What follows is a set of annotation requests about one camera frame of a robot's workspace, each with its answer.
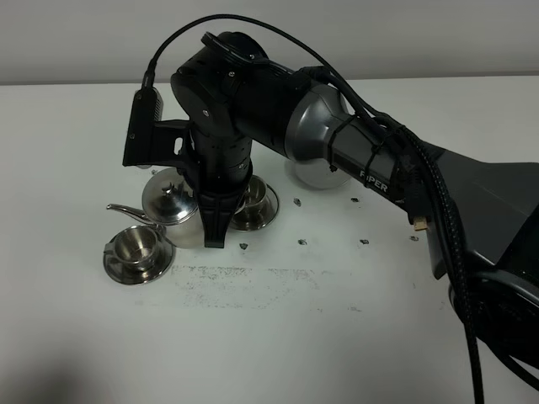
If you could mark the front steel teacup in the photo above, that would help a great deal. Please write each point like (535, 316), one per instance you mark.
(135, 245)

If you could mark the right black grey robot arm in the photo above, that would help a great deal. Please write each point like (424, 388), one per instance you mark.
(481, 218)

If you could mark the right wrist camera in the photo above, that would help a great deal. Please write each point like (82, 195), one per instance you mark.
(150, 141)

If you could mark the teapot steel saucer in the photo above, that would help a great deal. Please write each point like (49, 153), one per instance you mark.
(317, 174)

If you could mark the steel teacup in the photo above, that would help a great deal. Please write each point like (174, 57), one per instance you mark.
(135, 245)
(256, 193)

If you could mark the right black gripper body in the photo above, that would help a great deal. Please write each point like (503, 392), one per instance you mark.
(216, 164)

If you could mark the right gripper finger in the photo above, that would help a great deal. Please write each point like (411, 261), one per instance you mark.
(216, 212)

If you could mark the middle steel teacup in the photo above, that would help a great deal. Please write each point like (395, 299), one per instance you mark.
(256, 193)

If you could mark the middle steel saucer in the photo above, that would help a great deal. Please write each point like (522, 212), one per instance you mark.
(256, 218)

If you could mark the stainless steel teapot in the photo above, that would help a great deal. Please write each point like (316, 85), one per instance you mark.
(168, 205)

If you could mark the front steel saucer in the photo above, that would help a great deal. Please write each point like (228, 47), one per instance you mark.
(134, 275)

